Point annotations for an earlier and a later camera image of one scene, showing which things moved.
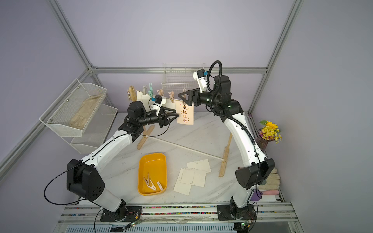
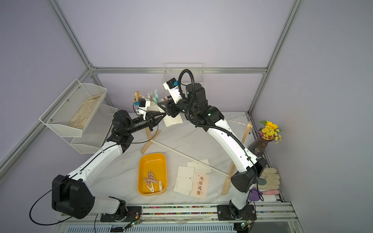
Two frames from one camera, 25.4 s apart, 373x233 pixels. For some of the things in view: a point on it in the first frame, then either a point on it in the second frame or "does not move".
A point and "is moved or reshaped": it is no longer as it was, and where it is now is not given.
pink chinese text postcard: (185, 113) is moved or reshaped
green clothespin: (150, 91) to (156, 99)
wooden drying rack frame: (131, 94) to (149, 140)
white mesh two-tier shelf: (79, 117) does not move
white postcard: (201, 165) does not move
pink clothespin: (183, 102) is moved or reshaped
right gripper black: (195, 95) to (173, 110)
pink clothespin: (172, 96) is moved or reshaped
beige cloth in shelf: (79, 119) does not move
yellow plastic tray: (152, 174) does not move
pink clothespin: (147, 180) is moved or reshaped
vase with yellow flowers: (268, 132) does not move
